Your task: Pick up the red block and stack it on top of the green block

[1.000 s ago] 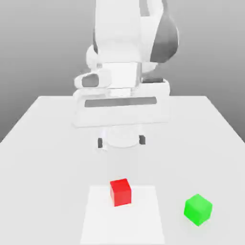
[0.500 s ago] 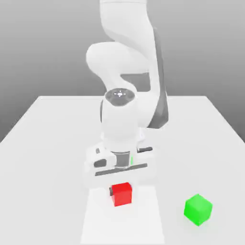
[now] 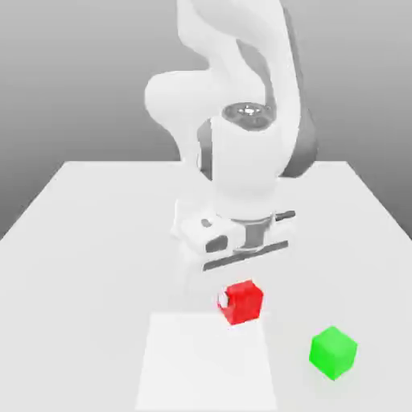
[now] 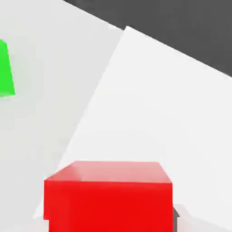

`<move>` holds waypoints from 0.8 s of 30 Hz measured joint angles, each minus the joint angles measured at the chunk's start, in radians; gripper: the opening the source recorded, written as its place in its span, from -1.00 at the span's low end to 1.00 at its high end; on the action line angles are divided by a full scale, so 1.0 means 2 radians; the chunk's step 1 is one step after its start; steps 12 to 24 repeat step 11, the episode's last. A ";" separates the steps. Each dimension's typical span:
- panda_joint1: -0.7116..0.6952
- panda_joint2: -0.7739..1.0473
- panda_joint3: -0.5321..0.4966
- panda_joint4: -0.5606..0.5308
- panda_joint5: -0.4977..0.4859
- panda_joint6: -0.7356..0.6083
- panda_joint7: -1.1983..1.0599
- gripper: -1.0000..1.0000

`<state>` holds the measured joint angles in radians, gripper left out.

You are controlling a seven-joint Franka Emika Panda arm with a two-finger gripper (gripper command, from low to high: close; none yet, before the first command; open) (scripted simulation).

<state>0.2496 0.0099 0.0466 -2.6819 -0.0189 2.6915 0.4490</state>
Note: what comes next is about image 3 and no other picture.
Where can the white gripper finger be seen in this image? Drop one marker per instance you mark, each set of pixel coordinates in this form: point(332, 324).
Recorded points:
point(222, 299)

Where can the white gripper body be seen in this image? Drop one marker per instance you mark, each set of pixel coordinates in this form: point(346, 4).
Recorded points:
point(244, 259)

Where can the small red cube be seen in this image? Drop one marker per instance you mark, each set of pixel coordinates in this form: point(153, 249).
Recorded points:
point(244, 304)

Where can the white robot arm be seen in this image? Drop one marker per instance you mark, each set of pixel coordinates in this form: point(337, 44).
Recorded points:
point(248, 154)

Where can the small green cube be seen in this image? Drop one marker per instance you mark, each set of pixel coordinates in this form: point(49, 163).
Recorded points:
point(333, 352)

